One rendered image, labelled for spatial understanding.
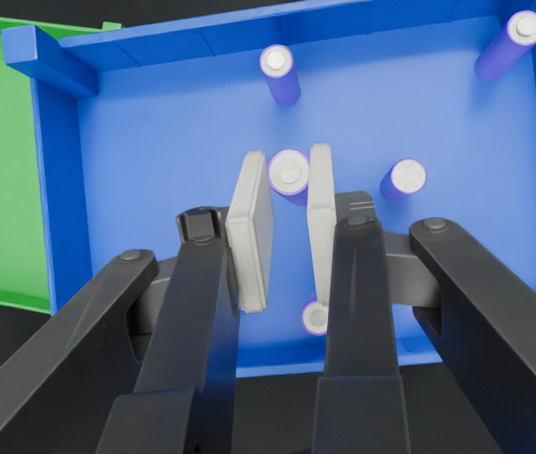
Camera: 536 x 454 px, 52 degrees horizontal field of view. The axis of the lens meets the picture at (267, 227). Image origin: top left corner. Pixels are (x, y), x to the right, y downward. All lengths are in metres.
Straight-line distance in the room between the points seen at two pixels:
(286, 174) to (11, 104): 0.53
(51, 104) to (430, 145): 0.23
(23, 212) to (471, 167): 0.50
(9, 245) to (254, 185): 0.54
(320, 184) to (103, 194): 0.24
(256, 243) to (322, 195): 0.02
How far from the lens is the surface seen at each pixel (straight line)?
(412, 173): 0.29
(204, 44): 0.35
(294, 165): 0.21
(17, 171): 0.69
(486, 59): 0.35
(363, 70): 0.36
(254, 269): 0.15
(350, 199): 0.17
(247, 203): 0.16
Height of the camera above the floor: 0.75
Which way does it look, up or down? 83 degrees down
